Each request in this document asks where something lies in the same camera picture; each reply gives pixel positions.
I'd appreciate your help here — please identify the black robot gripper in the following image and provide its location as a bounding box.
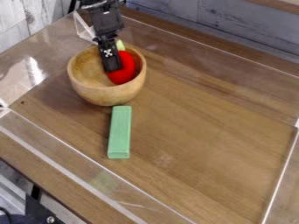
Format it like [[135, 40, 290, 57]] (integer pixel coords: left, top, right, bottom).
[[82, 0, 126, 73]]

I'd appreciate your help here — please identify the red plush strawberry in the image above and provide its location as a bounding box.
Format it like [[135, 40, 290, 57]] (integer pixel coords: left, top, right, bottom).
[[107, 40, 136, 85]]

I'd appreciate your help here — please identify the green rectangular block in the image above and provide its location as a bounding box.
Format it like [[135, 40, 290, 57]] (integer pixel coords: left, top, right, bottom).
[[107, 106, 132, 159]]

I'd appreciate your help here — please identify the black clamp with cable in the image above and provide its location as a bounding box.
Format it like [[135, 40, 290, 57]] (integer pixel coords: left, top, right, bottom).
[[0, 186, 66, 224]]

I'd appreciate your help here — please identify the clear acrylic tray wall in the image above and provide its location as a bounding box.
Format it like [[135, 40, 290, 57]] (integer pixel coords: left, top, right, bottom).
[[0, 12, 299, 224]]

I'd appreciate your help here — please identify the round wooden bowl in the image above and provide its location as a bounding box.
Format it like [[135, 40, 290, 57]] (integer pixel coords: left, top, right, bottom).
[[67, 45, 147, 106]]

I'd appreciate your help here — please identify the clear acrylic corner bracket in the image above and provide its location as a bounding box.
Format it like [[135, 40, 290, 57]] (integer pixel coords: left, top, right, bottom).
[[72, 11, 96, 42]]

